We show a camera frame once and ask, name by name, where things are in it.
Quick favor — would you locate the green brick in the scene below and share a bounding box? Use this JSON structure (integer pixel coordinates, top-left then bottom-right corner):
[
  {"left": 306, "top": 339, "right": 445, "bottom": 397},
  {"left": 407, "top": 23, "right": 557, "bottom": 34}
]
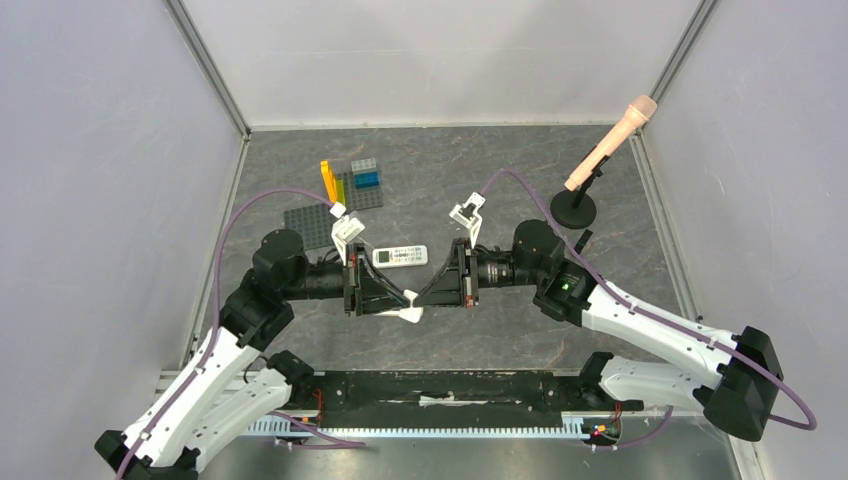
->
[{"left": 335, "top": 177, "right": 346, "bottom": 205}]

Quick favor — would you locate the yellow brick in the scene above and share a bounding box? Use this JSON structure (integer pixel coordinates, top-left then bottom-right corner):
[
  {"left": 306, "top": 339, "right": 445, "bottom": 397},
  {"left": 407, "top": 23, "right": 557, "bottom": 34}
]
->
[{"left": 320, "top": 160, "right": 338, "bottom": 203}]

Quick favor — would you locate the grey baseplate with bricks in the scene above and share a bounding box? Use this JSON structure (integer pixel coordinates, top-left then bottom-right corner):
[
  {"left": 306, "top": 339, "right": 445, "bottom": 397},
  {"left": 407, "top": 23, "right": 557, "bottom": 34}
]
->
[{"left": 335, "top": 172, "right": 384, "bottom": 211}]

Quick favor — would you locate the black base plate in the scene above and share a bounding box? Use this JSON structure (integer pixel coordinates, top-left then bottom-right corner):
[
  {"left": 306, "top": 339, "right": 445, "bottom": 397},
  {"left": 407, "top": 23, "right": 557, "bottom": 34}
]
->
[{"left": 283, "top": 370, "right": 644, "bottom": 429}]

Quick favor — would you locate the black microphone stand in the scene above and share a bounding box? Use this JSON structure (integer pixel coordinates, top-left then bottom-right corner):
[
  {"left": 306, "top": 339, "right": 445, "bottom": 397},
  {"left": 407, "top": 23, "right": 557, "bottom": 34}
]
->
[{"left": 550, "top": 168, "right": 597, "bottom": 229}]

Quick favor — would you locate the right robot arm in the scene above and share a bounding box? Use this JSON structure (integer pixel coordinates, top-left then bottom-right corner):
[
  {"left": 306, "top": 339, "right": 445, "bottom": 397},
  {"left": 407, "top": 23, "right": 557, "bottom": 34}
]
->
[{"left": 411, "top": 220, "right": 783, "bottom": 442}]

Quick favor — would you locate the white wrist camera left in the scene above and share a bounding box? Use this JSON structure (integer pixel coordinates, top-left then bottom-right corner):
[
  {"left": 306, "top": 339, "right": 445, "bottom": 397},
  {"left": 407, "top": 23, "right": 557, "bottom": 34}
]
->
[{"left": 329, "top": 202, "right": 365, "bottom": 261}]

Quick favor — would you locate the white cable duct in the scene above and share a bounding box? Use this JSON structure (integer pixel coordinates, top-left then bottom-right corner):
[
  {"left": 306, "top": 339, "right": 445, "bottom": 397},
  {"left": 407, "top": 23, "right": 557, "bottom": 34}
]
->
[{"left": 243, "top": 415, "right": 591, "bottom": 441}]

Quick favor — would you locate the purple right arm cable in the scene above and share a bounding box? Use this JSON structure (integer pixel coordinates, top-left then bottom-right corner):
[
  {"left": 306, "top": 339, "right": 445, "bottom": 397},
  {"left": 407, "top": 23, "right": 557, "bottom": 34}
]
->
[{"left": 480, "top": 168, "right": 818, "bottom": 452}]

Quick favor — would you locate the white remote control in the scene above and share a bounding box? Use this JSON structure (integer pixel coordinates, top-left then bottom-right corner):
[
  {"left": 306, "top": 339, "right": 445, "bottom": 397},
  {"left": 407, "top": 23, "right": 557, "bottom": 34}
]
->
[{"left": 375, "top": 290, "right": 424, "bottom": 324}]

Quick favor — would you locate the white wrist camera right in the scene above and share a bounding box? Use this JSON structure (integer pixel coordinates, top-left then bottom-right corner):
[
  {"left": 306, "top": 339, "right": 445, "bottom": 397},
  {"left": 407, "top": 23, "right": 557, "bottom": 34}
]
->
[{"left": 449, "top": 192, "right": 486, "bottom": 248}]

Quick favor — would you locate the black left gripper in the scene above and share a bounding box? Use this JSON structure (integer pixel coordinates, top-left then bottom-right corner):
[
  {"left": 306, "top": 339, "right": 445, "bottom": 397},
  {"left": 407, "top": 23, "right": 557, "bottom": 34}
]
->
[{"left": 282, "top": 243, "right": 410, "bottom": 317}]

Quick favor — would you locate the grey brick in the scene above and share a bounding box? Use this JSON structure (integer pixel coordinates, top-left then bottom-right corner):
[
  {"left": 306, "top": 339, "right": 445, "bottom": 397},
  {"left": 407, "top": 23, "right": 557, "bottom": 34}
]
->
[{"left": 350, "top": 158, "right": 378, "bottom": 175}]

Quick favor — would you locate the aluminium frame rail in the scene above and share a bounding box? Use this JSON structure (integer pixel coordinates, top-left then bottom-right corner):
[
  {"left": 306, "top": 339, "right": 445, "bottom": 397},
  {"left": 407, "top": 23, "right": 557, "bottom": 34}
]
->
[{"left": 164, "top": 1, "right": 252, "bottom": 367}]

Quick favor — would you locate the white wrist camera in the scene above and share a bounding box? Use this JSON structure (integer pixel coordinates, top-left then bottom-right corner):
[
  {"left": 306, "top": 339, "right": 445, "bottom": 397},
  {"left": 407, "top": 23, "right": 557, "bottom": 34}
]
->
[
  {"left": 449, "top": 192, "right": 486, "bottom": 248},
  {"left": 329, "top": 202, "right": 365, "bottom": 261}
]

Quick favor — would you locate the white remote with buttons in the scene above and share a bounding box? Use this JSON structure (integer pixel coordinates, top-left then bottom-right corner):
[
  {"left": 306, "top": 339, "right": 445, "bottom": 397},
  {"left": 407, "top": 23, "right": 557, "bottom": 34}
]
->
[{"left": 372, "top": 245, "right": 429, "bottom": 269}]

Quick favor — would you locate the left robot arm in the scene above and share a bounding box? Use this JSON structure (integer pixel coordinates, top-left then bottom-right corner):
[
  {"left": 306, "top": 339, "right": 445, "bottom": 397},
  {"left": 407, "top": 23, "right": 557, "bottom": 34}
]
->
[{"left": 95, "top": 229, "right": 423, "bottom": 479}]

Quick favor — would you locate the dark grey brick baseplate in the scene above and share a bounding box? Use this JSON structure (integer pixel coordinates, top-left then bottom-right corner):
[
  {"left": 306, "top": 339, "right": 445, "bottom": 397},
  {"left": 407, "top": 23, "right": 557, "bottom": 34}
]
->
[{"left": 283, "top": 203, "right": 336, "bottom": 250}]

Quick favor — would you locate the pink toy microphone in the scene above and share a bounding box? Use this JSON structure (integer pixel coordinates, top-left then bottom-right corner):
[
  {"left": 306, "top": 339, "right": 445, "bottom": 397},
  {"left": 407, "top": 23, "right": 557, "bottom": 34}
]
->
[{"left": 564, "top": 95, "right": 658, "bottom": 191}]

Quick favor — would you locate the small black block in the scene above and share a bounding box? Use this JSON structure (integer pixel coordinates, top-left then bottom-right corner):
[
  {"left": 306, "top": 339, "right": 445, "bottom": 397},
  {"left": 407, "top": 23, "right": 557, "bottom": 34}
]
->
[{"left": 575, "top": 229, "right": 593, "bottom": 253}]

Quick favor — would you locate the blue brick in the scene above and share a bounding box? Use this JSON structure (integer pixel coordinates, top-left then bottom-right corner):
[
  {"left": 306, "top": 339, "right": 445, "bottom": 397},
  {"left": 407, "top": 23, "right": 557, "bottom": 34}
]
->
[{"left": 353, "top": 171, "right": 380, "bottom": 189}]

